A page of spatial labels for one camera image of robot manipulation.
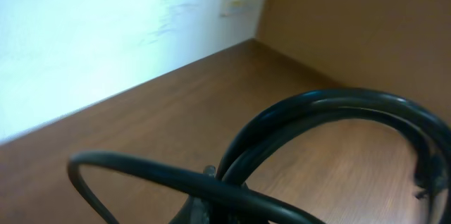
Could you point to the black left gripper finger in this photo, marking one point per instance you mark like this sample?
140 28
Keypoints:
197 210

